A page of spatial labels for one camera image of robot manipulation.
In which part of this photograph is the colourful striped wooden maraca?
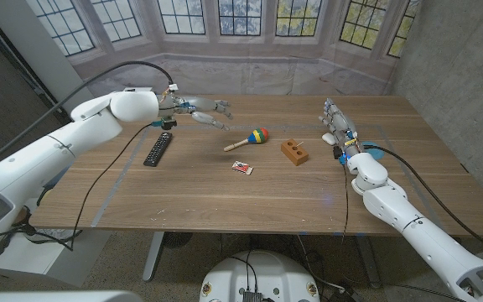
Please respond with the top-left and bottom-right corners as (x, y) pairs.
(223, 128), (270, 153)

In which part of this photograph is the orange wooden block with holes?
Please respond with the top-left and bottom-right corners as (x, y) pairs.
(280, 138), (309, 167)

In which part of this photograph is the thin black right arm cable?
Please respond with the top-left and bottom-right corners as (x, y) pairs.
(340, 163), (351, 245)

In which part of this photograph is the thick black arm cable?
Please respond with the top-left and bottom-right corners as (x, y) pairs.
(0, 60), (175, 175)
(362, 144), (483, 257)

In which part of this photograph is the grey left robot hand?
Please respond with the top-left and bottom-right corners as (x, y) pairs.
(159, 94), (234, 132)

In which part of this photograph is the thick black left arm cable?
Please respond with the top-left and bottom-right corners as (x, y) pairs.
(0, 60), (175, 175)

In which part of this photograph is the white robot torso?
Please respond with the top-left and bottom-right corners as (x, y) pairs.
(199, 250), (321, 302)

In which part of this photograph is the blue round disc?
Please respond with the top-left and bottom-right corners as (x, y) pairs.
(361, 141), (387, 160)

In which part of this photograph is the black round fan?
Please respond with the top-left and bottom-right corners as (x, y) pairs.
(164, 232), (194, 249)

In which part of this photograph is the white pillar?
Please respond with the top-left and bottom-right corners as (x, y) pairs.
(0, 0), (111, 132)

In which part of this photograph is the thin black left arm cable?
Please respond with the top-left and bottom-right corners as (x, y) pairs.
(0, 123), (154, 253)

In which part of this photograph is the grey table leg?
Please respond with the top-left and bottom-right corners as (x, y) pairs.
(354, 235), (383, 289)
(142, 232), (165, 283)

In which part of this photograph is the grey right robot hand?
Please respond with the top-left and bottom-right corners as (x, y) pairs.
(319, 97), (361, 159)

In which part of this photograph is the printed window backdrop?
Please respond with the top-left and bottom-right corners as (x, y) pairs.
(25, 0), (423, 100)

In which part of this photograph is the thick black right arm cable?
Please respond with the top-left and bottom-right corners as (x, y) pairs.
(362, 144), (483, 257)

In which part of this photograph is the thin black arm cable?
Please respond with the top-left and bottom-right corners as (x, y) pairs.
(340, 163), (351, 245)
(0, 123), (154, 253)

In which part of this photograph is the white flat floor board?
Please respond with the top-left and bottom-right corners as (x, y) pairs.
(0, 229), (112, 289)

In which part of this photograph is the grey sneaker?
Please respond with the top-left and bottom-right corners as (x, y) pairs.
(23, 228), (79, 245)

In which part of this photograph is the black TV remote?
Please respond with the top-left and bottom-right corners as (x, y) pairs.
(143, 132), (174, 168)

